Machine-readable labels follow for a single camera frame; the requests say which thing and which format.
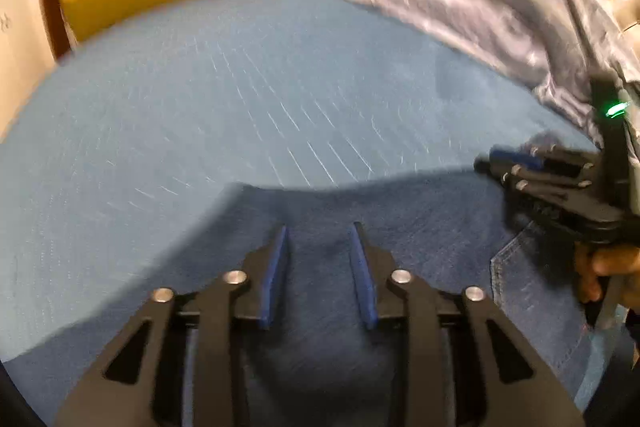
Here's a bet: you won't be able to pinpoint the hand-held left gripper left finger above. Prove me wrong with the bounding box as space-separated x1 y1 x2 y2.
54 224 292 427

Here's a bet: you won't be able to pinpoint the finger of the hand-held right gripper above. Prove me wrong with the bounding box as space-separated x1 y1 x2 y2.
474 159 598 208
489 144 601 174

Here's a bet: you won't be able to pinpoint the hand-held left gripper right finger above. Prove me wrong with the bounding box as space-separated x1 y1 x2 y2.
348 221 587 427

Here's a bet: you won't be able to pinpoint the blue denim pants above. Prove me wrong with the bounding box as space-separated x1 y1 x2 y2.
10 179 608 427

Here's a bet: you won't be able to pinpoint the person's right hand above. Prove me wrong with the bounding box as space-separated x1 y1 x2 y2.
574 243 640 308

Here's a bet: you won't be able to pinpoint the blue bed sheet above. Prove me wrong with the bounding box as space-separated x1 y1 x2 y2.
0 0 601 360

